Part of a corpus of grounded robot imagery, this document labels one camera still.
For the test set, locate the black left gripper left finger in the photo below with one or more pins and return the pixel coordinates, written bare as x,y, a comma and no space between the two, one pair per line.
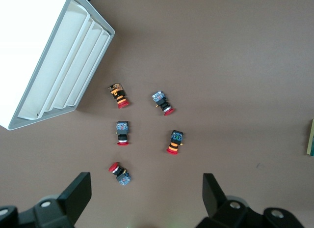
73,201

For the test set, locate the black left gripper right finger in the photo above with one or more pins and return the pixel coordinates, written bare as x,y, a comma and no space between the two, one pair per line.
218,203

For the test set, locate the green load switch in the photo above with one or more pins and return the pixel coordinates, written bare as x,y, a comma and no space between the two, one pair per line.
311,139

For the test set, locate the red button blue contact block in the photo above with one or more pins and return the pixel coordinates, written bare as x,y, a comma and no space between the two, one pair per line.
120,175
122,133
162,102

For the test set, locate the red button orange striped collar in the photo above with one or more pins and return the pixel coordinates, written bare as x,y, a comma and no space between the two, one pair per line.
175,142

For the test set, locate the red button amber contact block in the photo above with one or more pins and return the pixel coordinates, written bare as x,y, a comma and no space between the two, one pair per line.
119,96

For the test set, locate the white stepped storage bin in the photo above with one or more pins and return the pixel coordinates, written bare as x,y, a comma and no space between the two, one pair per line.
73,53

